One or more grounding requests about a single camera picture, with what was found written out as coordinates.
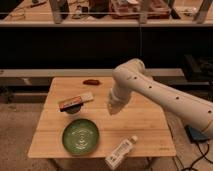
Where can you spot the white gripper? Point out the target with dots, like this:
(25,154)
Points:
(114,106)

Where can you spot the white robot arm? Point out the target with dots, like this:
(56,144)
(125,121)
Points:
(130,77)

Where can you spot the dark red small object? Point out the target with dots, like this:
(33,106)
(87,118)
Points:
(91,82)

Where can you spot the small dark bowl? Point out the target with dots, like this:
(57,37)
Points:
(74,110)

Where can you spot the orange white flat box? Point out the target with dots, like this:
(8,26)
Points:
(76,100)

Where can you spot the wooden folding table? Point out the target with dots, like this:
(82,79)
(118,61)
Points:
(143,118)

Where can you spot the white plastic bottle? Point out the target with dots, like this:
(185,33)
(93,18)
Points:
(119,153)

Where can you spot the green round plate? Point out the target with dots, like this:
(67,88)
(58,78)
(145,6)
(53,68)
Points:
(80,137)

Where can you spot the blue black floor device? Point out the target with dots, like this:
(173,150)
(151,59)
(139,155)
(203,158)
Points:
(195,135)

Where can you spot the brown tray on shelf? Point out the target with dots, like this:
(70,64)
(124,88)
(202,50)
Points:
(157,9)

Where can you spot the metal shelf rack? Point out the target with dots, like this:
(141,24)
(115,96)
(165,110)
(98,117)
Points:
(96,13)

